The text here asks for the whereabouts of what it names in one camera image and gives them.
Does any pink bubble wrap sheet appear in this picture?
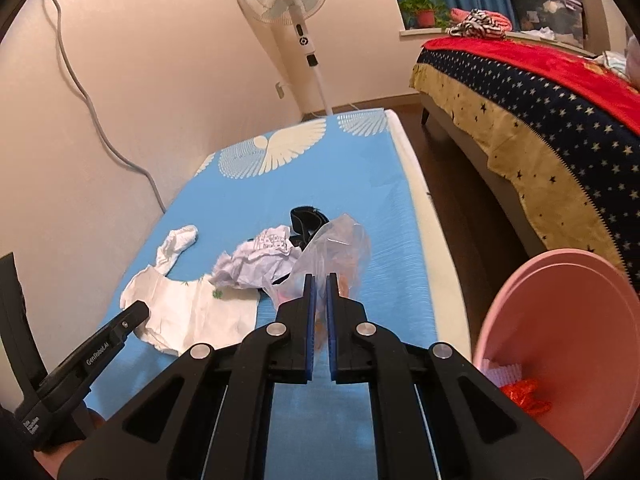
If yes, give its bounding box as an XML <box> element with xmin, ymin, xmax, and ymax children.
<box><xmin>480</xmin><ymin>359</ymin><xmax>522</xmax><ymax>388</ymax></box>

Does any red plastic bag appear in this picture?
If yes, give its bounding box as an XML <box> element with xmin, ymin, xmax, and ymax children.
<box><xmin>500</xmin><ymin>379</ymin><xmax>551</xmax><ymax>418</ymax></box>

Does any cream paper bag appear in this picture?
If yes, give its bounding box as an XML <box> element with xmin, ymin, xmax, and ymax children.
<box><xmin>119</xmin><ymin>266</ymin><xmax>259</xmax><ymax>356</ymax></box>

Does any white paper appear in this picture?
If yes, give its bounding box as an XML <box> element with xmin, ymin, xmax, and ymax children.
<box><xmin>209</xmin><ymin>226</ymin><xmax>302</xmax><ymax>289</ymax></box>

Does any clear plastic bag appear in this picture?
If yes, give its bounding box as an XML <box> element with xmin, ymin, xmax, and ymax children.
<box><xmin>266</xmin><ymin>214</ymin><xmax>371</xmax><ymax>351</ymax></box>

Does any pink plastic trash bin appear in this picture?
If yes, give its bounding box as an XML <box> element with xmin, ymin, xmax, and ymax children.
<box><xmin>473</xmin><ymin>248</ymin><xmax>639</xmax><ymax>474</ymax></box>

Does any person's left hand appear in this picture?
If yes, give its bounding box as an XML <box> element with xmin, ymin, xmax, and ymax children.
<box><xmin>34</xmin><ymin>410</ymin><xmax>105</xmax><ymax>479</ymax></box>

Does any white sock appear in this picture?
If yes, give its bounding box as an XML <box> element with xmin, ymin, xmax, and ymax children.
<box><xmin>154</xmin><ymin>224</ymin><xmax>198</xmax><ymax>275</ymax></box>

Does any blue bird-print mattress cover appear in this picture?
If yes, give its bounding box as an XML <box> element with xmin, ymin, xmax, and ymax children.
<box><xmin>81</xmin><ymin>109</ymin><xmax>442</xmax><ymax>480</ymax></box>

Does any bed with starry blanket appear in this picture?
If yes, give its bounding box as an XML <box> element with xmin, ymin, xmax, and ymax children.
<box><xmin>410</xmin><ymin>52</ymin><xmax>639</xmax><ymax>285</ymax></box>

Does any red bed blanket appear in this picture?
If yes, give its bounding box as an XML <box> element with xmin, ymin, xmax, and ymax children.
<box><xmin>418</xmin><ymin>36</ymin><xmax>639</xmax><ymax>134</ymax></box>

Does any zebra striped cloth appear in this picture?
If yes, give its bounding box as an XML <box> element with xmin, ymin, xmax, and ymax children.
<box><xmin>446</xmin><ymin>22</ymin><xmax>507</xmax><ymax>39</ymax></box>

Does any pink cloth on sill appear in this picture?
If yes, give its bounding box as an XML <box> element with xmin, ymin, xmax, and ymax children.
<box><xmin>449</xmin><ymin>8</ymin><xmax>513</xmax><ymax>32</ymax></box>

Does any potted green plant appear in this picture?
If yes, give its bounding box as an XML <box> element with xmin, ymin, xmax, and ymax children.
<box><xmin>399</xmin><ymin>0</ymin><xmax>450</xmax><ymax>28</ymax></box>

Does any striped plaid pillow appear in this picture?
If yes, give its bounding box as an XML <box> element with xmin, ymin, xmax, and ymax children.
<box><xmin>626</xmin><ymin>36</ymin><xmax>640</xmax><ymax>88</ymax></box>

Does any clear plastic storage box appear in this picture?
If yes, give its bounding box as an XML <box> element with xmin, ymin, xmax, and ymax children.
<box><xmin>511</xmin><ymin>0</ymin><xmax>585</xmax><ymax>47</ymax></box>

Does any wooden bookshelf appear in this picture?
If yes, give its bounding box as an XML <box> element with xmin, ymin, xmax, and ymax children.
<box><xmin>580</xmin><ymin>0</ymin><xmax>628</xmax><ymax>54</ymax></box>

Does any black elastic strap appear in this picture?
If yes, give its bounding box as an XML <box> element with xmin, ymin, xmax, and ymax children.
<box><xmin>290</xmin><ymin>205</ymin><xmax>331</xmax><ymax>250</ymax></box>

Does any grey wall cable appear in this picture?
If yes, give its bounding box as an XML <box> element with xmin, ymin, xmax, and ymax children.
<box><xmin>45</xmin><ymin>0</ymin><xmax>168</xmax><ymax>214</ymax></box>

